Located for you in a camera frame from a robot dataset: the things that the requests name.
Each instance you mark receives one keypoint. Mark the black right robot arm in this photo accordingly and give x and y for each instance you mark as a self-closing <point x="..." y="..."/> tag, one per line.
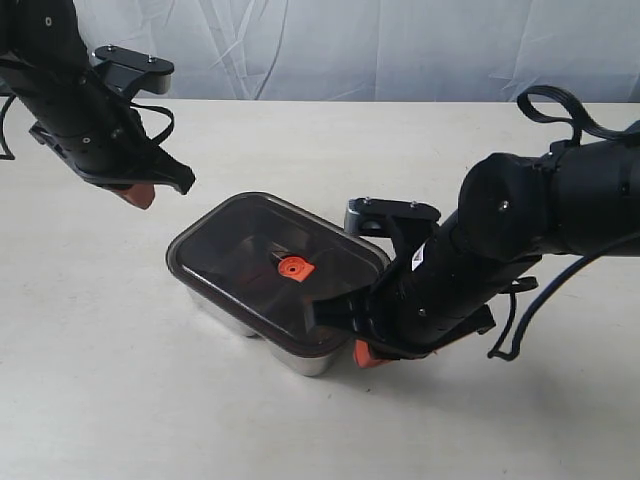
<point x="512" y="211"/>

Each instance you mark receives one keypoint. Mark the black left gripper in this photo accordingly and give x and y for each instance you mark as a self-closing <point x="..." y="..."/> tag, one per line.
<point x="111" y="160"/>

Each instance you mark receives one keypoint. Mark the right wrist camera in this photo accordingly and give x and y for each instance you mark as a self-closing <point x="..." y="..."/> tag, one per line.
<point x="406" y="224"/>

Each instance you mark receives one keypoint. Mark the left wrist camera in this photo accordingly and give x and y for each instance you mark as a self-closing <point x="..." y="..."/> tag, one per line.
<point x="129" y="72"/>

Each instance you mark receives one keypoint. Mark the transparent dark lunch box lid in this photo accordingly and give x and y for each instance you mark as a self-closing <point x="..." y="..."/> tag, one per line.
<point x="263" y="260"/>

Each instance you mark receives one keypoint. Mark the stainless steel lunch box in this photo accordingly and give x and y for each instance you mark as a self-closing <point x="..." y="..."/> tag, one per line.
<point x="305" y="366"/>

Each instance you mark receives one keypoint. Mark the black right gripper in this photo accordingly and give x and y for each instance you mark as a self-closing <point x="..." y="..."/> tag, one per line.
<point x="405" y="318"/>

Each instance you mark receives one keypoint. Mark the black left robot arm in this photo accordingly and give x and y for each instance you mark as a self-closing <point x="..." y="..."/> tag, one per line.
<point x="83" y="102"/>

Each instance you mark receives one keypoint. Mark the white backdrop curtain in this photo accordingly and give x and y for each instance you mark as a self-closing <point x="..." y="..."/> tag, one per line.
<point x="437" y="51"/>

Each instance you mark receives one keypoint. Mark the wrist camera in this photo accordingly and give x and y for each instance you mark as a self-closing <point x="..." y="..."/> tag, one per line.
<point x="129" y="72"/>
<point x="406" y="224"/>

